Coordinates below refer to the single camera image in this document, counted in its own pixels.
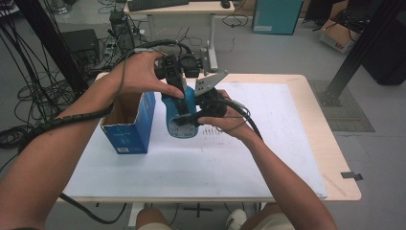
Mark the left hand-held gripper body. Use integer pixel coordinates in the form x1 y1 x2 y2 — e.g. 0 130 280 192
155 47 209 93

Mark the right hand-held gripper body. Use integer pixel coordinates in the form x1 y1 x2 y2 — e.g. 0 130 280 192
193 70 230 121

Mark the blue bottle with white cap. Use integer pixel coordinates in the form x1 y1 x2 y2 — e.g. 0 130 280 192
160 84 199 140

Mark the blue cardboard box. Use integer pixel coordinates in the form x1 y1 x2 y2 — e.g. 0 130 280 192
100 91 157 155

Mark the person's right hand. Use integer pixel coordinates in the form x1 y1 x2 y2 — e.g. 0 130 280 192
196 89 257 142

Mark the person's left hand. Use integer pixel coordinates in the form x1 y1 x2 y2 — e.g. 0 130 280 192
109 51 186 101

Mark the white paper sheet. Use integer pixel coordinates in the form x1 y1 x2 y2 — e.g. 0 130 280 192
63 80 328 199

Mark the white desk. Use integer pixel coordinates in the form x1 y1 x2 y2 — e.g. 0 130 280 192
124 0 236 73

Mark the black keyboard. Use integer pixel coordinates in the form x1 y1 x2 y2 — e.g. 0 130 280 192
127 0 190 12

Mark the black equipment box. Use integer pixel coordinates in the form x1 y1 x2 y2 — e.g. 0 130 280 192
60 28 101 66

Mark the person's left leg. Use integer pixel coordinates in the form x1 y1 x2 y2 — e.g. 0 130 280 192
136 207 174 230

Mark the person's leg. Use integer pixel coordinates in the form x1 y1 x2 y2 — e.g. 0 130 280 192
136 207 174 230
252 202 296 230

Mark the white shoe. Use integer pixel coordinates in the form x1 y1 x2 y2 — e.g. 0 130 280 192
225 208 248 230

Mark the teal cabinet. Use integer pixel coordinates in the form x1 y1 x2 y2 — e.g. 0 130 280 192
252 0 305 35

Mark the black metal stand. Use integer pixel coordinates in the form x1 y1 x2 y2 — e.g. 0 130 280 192
13 0 91 97

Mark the person's right leg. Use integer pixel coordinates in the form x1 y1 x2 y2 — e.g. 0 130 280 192
252 202 296 230

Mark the brown cardboard box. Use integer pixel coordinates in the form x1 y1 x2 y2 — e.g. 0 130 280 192
319 0 362 54

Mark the grey grid floor mat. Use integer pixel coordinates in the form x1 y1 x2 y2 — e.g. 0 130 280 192
308 80 376 133

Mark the strip of black tape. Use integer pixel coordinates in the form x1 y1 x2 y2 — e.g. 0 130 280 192
340 171 364 182

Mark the large black case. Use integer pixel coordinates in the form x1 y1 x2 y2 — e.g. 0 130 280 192
360 0 406 86

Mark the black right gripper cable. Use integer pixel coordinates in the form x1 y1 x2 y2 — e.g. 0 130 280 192
223 98 264 142

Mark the black spiral-wrapped left gripper cable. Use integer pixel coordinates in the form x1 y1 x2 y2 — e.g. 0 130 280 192
17 38 194 225

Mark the tangle of black floor cables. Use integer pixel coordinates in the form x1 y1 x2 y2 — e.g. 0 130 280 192
0 18 80 151

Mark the black slanted metal post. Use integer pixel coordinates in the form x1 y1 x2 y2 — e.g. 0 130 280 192
319 0 406 107

